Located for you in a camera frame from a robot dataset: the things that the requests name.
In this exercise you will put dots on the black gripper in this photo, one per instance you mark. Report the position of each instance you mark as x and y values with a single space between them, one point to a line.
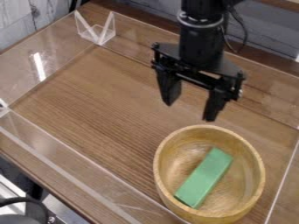
197 60

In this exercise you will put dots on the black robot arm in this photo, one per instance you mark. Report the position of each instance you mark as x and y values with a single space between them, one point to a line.
209 7

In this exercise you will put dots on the green rectangular block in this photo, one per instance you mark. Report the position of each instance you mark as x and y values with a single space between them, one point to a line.
205 177

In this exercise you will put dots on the brown wooden bowl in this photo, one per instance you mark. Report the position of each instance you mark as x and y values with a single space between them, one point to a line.
239 189

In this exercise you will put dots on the clear acrylic corner bracket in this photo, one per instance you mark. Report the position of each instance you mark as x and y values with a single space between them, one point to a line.
99 34

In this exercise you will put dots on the clear acrylic tray wall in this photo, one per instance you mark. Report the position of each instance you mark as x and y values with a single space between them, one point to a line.
83 120

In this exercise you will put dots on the black metal table mount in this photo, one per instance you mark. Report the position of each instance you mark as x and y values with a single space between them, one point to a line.
22 197

